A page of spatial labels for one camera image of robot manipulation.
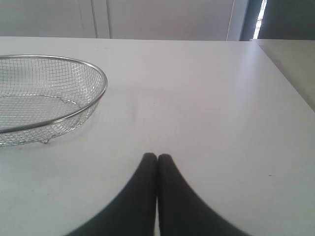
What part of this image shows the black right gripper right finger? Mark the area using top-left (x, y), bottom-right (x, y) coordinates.
top-left (157, 154), bottom-right (247, 236)

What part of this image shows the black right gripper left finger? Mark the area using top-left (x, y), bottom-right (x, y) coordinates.
top-left (68, 153), bottom-right (157, 236)

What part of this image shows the adjacent white table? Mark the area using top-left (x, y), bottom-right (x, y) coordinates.
top-left (252, 39), bottom-right (315, 110)

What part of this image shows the oval wire mesh basket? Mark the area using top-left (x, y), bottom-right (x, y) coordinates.
top-left (0, 55), bottom-right (108, 147)

